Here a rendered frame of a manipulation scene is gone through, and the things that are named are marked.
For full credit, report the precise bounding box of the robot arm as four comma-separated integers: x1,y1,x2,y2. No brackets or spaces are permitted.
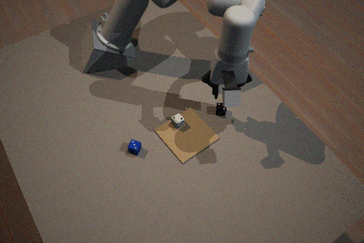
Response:
96,0,265,107

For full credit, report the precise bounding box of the black die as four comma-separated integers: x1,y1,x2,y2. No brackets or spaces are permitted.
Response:
216,103,226,116

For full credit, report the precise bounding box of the white die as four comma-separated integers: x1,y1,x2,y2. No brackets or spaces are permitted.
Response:
171,113,184,129

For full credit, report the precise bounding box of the blue die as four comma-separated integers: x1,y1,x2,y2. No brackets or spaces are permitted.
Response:
128,139,142,155

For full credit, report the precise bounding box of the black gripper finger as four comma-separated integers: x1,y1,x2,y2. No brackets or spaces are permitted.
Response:
202,71,220,99
237,73,252,87

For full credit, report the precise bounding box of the tan mat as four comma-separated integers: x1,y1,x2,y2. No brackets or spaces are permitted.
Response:
154,108,219,164

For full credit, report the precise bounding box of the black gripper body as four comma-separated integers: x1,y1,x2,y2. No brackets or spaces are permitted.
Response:
209,49,249,84

